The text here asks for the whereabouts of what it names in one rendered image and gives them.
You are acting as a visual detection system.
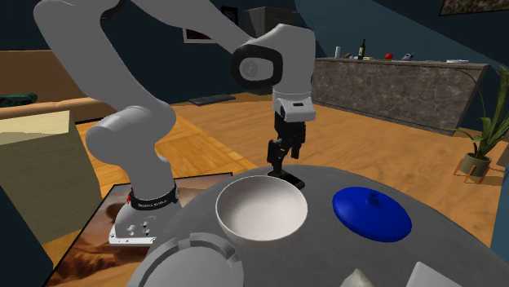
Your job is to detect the dark framed wall picture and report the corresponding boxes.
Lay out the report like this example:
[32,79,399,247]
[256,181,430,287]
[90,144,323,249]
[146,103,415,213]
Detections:
[182,26,219,44]

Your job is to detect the white bowl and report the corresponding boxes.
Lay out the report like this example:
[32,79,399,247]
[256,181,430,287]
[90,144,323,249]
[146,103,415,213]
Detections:
[215,174,309,250]

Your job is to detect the potted green plant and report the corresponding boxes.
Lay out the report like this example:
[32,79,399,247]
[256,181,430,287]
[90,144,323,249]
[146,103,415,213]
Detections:
[453,64,509,184]

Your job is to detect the desert patterned robot stand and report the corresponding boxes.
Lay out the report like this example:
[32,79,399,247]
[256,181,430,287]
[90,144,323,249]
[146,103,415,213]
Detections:
[42,172,233,287]

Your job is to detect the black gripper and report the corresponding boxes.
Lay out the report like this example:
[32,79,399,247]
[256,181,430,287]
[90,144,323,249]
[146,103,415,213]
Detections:
[266,112,308,177]

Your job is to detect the blue round lid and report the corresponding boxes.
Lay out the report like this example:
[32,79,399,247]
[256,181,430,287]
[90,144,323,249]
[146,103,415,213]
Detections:
[332,186,414,244]

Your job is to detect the white box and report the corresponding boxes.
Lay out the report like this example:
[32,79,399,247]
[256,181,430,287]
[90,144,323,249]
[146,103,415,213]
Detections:
[405,261,463,287]

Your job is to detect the grey round table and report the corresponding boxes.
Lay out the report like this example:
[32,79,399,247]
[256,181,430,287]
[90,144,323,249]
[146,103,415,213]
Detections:
[126,164,509,287]

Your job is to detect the black flat phone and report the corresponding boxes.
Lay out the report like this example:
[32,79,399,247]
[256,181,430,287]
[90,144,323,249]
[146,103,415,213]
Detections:
[266,169,307,190]

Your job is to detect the dark grey cabinet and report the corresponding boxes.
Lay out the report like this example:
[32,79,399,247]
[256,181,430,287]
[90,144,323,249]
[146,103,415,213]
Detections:
[241,7,300,39]

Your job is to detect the dark green cushion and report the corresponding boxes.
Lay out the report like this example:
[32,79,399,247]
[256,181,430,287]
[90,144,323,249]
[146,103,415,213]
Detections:
[0,92,39,108]

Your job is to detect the brown sofa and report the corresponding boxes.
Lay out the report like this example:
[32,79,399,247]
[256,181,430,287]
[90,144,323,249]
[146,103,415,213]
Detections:
[0,49,117,125]

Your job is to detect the grey round dish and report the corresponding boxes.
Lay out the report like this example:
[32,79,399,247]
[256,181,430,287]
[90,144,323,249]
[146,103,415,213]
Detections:
[126,232,246,287]

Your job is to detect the dark floor mat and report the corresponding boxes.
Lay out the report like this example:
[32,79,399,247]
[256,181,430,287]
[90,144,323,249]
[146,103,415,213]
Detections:
[188,93,237,107]

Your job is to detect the stone bar counter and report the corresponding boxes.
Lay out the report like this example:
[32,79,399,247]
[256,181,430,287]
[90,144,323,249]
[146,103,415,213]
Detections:
[311,38,490,136]

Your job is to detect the beige wooden cabinet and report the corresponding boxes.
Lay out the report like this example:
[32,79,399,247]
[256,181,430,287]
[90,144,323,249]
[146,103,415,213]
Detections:
[0,109,103,245]

